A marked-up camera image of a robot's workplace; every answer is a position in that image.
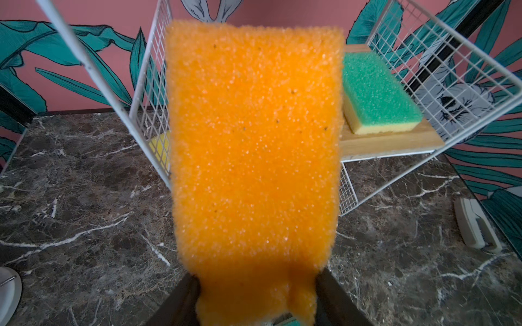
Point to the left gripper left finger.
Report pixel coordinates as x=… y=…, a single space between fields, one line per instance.
x=180 y=307

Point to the beige plastic clip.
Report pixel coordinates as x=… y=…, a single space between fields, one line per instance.
x=474 y=227

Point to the black frame post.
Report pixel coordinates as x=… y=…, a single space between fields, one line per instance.
x=478 y=15
x=15 y=108

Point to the orange sponge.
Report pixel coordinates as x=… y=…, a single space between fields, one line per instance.
x=255 y=123

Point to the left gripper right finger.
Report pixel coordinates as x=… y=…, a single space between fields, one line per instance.
x=334 y=306

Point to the green sponge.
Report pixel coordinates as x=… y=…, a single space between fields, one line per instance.
x=375 y=101
x=286 y=320

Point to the white wire three-tier shelf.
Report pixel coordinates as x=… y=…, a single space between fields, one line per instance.
x=457 y=87

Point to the left black frame post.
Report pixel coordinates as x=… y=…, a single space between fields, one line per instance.
x=15 y=108

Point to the yellow sponge beside shelf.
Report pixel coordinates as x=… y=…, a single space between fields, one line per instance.
x=160 y=145

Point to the right black frame post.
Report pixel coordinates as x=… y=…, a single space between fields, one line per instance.
x=478 y=15

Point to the white round clock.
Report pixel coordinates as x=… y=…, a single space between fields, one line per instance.
x=11 y=291

